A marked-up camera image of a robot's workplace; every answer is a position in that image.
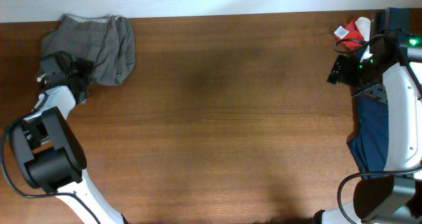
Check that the white garment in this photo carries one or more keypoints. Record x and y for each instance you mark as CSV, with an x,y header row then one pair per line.
x,y
363,25

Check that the red garment with tag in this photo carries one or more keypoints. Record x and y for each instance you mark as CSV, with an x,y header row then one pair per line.
x,y
349,31

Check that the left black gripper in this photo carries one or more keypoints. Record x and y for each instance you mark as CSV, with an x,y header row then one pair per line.
x,y
69,71

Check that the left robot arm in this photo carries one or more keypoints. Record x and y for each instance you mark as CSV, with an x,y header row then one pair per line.
x,y
45,148

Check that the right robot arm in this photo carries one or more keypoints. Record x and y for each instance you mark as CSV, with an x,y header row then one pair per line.
x,y
384,70

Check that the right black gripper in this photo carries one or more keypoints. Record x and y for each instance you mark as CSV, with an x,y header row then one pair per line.
x,y
338,70

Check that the navy blue garment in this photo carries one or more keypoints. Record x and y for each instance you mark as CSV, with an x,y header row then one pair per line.
x,y
368,143

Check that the grey shorts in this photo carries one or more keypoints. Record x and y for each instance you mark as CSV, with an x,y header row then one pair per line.
x,y
109,42

